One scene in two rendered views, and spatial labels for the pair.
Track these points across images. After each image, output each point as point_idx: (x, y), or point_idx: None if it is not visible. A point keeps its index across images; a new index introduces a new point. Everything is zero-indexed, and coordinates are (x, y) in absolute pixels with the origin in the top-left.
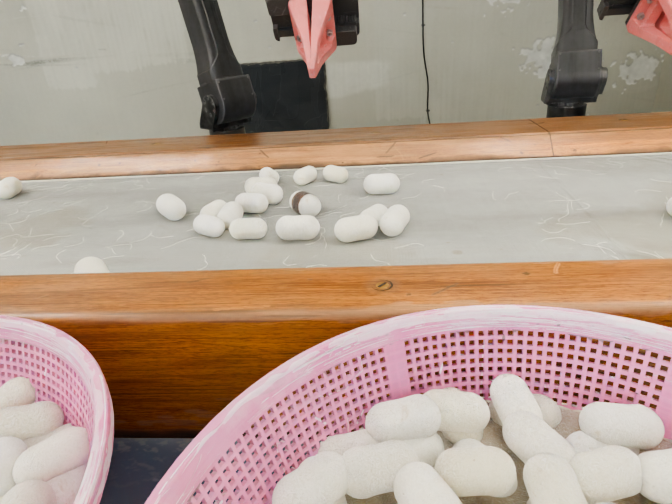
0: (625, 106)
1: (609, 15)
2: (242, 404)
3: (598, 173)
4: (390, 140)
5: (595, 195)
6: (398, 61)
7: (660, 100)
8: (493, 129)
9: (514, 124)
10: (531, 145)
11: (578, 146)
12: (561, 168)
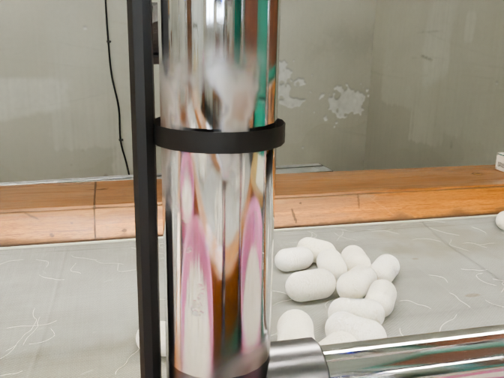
0: (339, 140)
1: (157, 64)
2: None
3: (126, 269)
4: None
5: (82, 313)
6: (80, 80)
7: (370, 135)
8: (28, 199)
9: (66, 190)
10: (67, 224)
11: (130, 225)
12: (87, 260)
